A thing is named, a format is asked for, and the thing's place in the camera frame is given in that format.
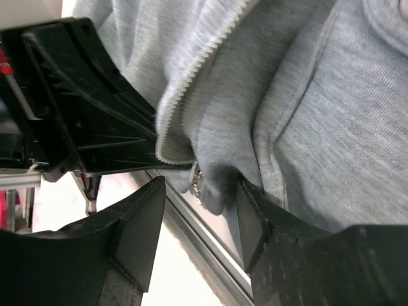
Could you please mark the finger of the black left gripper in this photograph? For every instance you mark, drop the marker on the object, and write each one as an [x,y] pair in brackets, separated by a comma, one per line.
[63,65]
[109,155]

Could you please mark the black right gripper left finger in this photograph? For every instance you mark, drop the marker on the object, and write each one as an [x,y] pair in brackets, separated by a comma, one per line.
[103,259]

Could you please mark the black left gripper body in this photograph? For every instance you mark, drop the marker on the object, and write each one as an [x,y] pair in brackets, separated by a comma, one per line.
[20,104]

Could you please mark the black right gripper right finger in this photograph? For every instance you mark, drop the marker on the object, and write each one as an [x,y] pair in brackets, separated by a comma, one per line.
[293,263]

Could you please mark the silver zipper pull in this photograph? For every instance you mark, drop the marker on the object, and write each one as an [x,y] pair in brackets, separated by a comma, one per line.
[196,182]

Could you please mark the grey zip-up fleece jacket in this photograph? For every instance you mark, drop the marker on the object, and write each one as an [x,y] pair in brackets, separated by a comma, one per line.
[307,100]

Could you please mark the aluminium table frame rail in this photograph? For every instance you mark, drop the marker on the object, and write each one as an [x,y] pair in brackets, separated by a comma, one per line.
[196,261]

